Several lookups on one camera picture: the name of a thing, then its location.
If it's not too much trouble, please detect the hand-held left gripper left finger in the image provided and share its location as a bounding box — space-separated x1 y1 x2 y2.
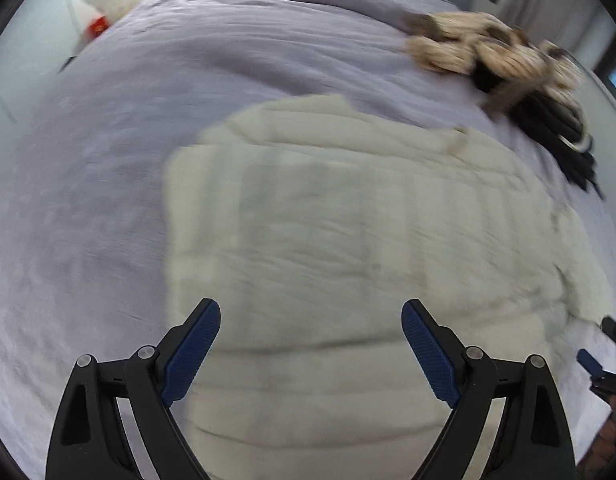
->
46 298 221 480

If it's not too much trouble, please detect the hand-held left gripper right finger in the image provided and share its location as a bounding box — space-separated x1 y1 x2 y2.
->
401 298 577 480

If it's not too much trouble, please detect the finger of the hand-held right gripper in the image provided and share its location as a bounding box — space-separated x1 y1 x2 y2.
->
600 315 616 352
576 348 616 406

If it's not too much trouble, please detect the white puffer jacket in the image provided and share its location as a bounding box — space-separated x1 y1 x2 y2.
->
163 92 614 480

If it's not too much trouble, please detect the black garment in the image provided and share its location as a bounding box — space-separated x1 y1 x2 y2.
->
470 60 605 196

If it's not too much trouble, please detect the purple plush blanket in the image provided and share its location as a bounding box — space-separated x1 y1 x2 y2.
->
0 0 616 480

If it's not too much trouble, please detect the beige striped garment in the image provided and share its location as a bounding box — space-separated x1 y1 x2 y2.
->
404 11 586 113

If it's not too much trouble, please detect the grey curtain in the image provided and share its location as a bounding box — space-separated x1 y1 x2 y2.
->
500 0 616 68

